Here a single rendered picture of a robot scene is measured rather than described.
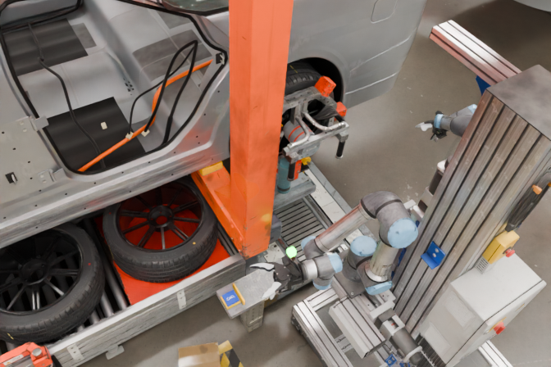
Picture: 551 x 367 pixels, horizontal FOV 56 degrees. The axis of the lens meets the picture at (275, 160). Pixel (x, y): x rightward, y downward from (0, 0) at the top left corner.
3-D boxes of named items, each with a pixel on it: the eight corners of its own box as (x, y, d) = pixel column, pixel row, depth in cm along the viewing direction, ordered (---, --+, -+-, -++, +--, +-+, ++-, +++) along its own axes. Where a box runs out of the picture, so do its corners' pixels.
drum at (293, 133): (300, 129, 315) (302, 113, 304) (320, 152, 303) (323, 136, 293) (280, 138, 309) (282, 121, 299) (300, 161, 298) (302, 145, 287)
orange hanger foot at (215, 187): (214, 165, 325) (211, 128, 299) (256, 227, 298) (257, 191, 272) (189, 176, 319) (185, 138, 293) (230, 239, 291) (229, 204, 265)
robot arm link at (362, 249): (366, 244, 248) (371, 228, 238) (377, 269, 240) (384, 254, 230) (343, 251, 245) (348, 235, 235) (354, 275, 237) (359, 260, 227)
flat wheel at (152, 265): (169, 176, 350) (166, 153, 332) (239, 233, 324) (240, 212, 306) (86, 237, 315) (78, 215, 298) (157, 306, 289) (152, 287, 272)
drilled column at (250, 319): (254, 311, 319) (256, 278, 288) (262, 324, 314) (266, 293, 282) (239, 319, 316) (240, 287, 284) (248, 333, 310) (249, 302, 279)
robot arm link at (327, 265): (341, 275, 209) (344, 265, 202) (316, 283, 206) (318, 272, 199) (334, 259, 213) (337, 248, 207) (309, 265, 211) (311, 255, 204)
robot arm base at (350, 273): (377, 274, 250) (382, 263, 242) (352, 287, 244) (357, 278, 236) (358, 250, 258) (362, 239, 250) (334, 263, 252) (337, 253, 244)
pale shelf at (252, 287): (282, 259, 297) (283, 256, 295) (298, 282, 288) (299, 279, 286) (216, 293, 281) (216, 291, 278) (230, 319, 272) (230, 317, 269)
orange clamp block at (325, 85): (320, 89, 299) (329, 77, 295) (327, 97, 295) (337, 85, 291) (312, 87, 294) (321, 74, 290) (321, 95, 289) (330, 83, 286)
